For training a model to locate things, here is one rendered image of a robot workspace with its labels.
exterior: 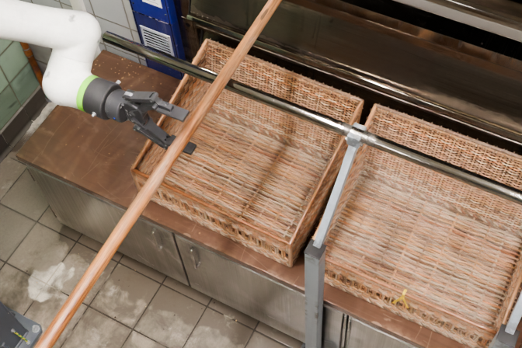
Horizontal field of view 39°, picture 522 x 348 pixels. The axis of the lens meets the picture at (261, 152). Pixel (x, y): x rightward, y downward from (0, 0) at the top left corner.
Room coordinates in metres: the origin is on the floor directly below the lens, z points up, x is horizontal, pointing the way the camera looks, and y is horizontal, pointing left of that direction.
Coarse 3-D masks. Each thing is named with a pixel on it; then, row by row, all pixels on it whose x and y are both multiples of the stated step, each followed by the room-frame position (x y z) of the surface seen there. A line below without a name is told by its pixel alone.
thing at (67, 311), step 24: (264, 24) 1.31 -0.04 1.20; (240, 48) 1.23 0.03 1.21; (216, 96) 1.10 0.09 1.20; (192, 120) 1.02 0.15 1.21; (168, 168) 0.91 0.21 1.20; (144, 192) 0.84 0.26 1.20; (120, 240) 0.74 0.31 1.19; (96, 264) 0.68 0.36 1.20; (72, 312) 0.58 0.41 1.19; (48, 336) 0.53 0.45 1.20
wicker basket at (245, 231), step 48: (192, 96) 1.49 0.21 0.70; (240, 96) 1.49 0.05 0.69; (288, 96) 1.41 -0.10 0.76; (336, 96) 1.34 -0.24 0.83; (144, 144) 1.29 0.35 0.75; (240, 144) 1.37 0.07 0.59; (288, 144) 1.35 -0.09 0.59; (336, 144) 1.28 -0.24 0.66; (192, 192) 1.20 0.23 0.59; (240, 192) 1.19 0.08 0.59; (288, 192) 1.17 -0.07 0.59; (240, 240) 1.01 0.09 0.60; (288, 240) 0.93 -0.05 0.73
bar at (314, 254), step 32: (192, 64) 1.22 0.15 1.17; (256, 96) 1.11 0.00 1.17; (352, 128) 0.98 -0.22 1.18; (352, 160) 0.93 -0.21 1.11; (416, 160) 0.88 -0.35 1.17; (512, 192) 0.77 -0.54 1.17; (320, 224) 0.83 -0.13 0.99; (320, 256) 0.77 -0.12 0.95; (320, 288) 0.77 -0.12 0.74; (320, 320) 0.78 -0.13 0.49; (512, 320) 0.56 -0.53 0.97
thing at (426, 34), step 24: (312, 0) 1.43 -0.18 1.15; (336, 0) 1.40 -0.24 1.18; (360, 0) 1.38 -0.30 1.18; (384, 0) 1.38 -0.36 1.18; (384, 24) 1.32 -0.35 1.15; (408, 24) 1.29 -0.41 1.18; (432, 24) 1.28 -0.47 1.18; (456, 24) 1.27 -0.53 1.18; (456, 48) 1.22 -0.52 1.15; (480, 48) 1.19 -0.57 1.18; (504, 48) 1.17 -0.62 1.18
